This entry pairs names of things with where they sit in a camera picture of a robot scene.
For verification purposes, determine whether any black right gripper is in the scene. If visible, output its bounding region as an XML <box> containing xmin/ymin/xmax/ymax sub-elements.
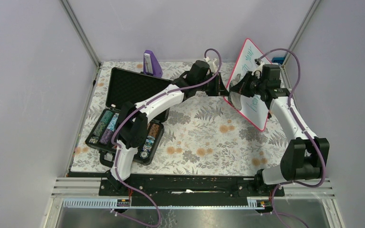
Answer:
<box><xmin>231</xmin><ymin>71</ymin><xmax>266</xmax><ymax>98</ymax></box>

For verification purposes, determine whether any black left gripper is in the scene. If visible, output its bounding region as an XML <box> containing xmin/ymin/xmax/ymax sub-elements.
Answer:
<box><xmin>196</xmin><ymin>73</ymin><xmax>230</xmax><ymax>97</ymax></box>

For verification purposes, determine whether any grey round scrubber pad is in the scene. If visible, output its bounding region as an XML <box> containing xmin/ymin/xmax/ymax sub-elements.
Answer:
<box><xmin>228</xmin><ymin>84</ymin><xmax>242</xmax><ymax>111</ymax></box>

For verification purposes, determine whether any pink framed whiteboard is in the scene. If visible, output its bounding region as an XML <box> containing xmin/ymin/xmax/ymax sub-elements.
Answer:
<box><xmin>224</xmin><ymin>38</ymin><xmax>269</xmax><ymax>131</ymax></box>

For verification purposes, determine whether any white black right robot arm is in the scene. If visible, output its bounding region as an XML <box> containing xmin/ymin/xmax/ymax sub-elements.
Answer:
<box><xmin>229</xmin><ymin>64</ymin><xmax>330</xmax><ymax>196</ymax></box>

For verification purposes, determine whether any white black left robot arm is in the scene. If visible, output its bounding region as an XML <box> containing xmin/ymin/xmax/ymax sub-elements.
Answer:
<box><xmin>110</xmin><ymin>57</ymin><xmax>222</xmax><ymax>195</ymax></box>

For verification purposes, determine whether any blue corner block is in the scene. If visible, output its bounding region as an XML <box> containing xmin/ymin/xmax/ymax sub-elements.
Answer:
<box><xmin>271</xmin><ymin>57</ymin><xmax>285</xmax><ymax>65</ymax></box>

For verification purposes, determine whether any floral table mat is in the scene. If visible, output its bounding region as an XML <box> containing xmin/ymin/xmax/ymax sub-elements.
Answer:
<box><xmin>69</xmin><ymin>62</ymin><xmax>288</xmax><ymax>176</ymax></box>

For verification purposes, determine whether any purple metronome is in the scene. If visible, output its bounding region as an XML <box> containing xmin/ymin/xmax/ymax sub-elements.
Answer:
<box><xmin>143</xmin><ymin>50</ymin><xmax>163</xmax><ymax>78</ymax></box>

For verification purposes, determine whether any black poker chip case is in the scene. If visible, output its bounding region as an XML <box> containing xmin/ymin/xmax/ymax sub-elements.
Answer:
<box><xmin>85</xmin><ymin>67</ymin><xmax>170</xmax><ymax>167</ymax></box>

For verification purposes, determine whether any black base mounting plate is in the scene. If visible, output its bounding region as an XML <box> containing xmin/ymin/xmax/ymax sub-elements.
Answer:
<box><xmin>99</xmin><ymin>172</ymin><xmax>275</xmax><ymax>207</ymax></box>

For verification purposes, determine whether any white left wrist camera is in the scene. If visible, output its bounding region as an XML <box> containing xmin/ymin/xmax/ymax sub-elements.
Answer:
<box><xmin>203</xmin><ymin>57</ymin><xmax>219</xmax><ymax>74</ymax></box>

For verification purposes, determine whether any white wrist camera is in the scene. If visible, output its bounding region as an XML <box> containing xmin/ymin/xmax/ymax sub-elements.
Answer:
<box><xmin>252</xmin><ymin>60</ymin><xmax>265</xmax><ymax>78</ymax></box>
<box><xmin>203</xmin><ymin>57</ymin><xmax>219</xmax><ymax>74</ymax></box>

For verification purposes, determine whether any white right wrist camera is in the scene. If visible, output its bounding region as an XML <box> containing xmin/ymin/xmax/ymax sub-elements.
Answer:
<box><xmin>252</xmin><ymin>60</ymin><xmax>265</xmax><ymax>78</ymax></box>

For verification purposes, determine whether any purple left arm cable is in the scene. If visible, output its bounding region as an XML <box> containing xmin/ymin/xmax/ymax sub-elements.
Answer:
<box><xmin>110</xmin><ymin>47</ymin><xmax>223</xmax><ymax>228</ymax></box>

